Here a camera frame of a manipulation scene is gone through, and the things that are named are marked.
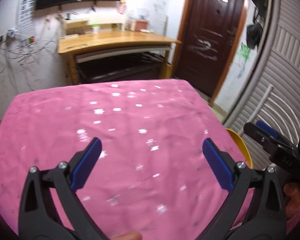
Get right hand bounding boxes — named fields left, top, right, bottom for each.
left=283, top=183, right=300, bottom=219

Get white slatted radiator cover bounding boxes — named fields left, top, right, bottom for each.
left=224, top=0, right=300, bottom=169

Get dark brown door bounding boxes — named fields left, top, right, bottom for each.
left=175, top=0, right=244, bottom=97

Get white green-lid jar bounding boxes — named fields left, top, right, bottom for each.
left=90, top=24, right=101, bottom=34

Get white pipe rack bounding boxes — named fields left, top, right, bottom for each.
left=234, top=85, right=300, bottom=145

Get black hanging bag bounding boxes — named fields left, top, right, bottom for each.
left=246, top=23, right=263, bottom=49

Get white power strip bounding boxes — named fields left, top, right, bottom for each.
left=6, top=28, right=18, bottom=38

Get pink star tablecloth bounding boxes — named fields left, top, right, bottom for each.
left=0, top=80, right=244, bottom=239

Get tangled wall cables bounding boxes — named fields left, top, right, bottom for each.
left=0, top=10, right=65, bottom=91

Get left hand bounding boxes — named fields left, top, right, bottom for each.
left=111, top=232, right=142, bottom=240

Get eye chart poster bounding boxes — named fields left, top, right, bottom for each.
left=17, top=0, right=36, bottom=46

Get wooden desk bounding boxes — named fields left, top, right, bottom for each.
left=58, top=30, right=181, bottom=85

